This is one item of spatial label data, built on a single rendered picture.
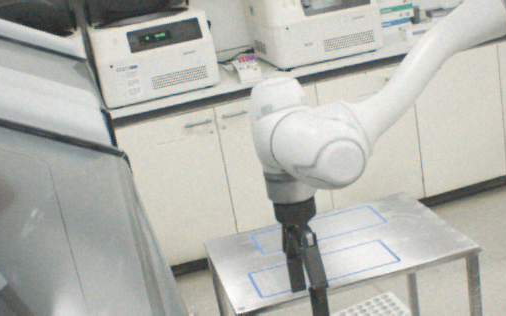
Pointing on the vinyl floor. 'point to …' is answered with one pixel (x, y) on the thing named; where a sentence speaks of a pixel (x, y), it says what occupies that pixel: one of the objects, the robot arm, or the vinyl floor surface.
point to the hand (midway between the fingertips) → (309, 298)
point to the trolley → (342, 255)
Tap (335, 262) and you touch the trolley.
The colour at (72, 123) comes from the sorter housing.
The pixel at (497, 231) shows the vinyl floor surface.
